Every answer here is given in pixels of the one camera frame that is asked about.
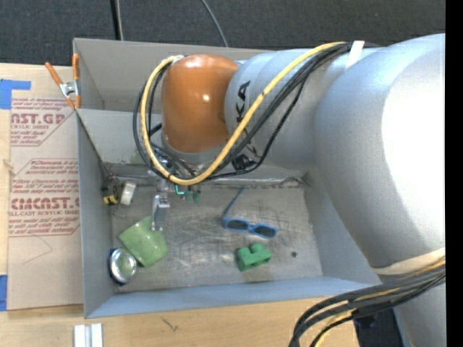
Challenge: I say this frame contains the black cylinder on white bracket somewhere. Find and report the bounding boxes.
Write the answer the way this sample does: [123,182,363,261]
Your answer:
[231,155,257,173]

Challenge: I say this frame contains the blue sunglasses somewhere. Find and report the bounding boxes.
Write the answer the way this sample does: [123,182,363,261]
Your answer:
[221,187,280,239]

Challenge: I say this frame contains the yellow and black tape measure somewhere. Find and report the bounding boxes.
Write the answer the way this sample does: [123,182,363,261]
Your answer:
[101,176,121,207]

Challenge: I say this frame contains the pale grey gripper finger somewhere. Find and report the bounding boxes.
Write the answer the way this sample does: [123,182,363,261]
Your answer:
[158,193,170,231]
[151,194,161,231]

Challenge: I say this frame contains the grey metal bin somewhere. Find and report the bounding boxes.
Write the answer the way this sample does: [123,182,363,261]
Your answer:
[72,37,385,320]

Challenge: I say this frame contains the green cup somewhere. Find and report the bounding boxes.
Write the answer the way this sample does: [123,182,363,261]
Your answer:
[118,215,169,268]

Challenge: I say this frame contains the brown cardboard board red print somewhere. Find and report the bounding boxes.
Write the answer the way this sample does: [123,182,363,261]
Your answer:
[0,62,85,312]

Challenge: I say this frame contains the green toy building block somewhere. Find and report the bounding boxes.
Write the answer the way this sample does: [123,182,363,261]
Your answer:
[235,242,273,273]

